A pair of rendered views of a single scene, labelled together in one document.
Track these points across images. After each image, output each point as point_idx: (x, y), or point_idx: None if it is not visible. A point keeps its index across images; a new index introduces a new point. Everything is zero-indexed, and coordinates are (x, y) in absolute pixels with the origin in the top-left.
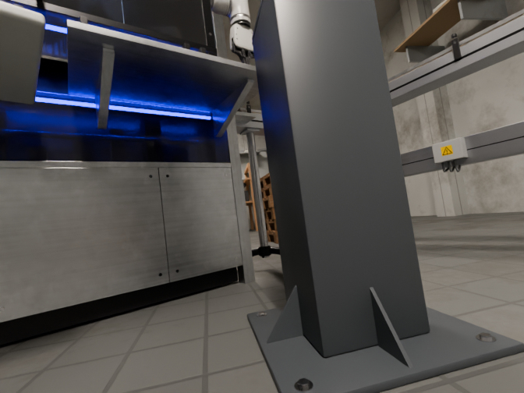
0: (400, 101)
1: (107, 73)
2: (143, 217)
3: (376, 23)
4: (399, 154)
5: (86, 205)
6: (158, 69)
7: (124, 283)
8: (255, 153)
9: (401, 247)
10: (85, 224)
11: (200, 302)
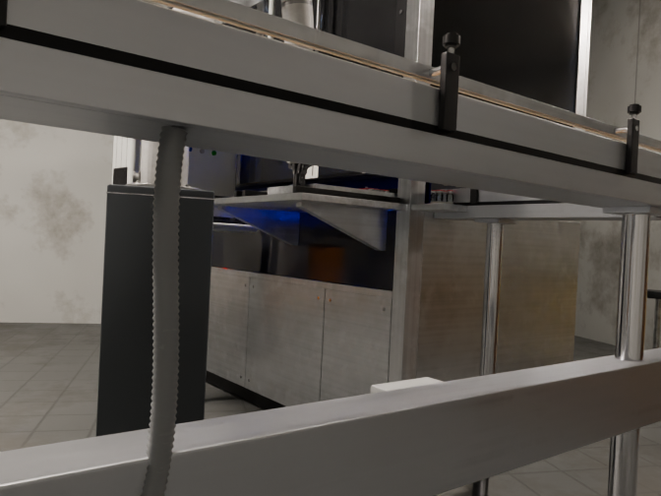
0: (562, 193)
1: (237, 217)
2: (309, 341)
3: (104, 241)
4: (98, 374)
5: (282, 318)
6: (255, 206)
7: (293, 400)
8: (489, 267)
9: None
10: (280, 335)
11: None
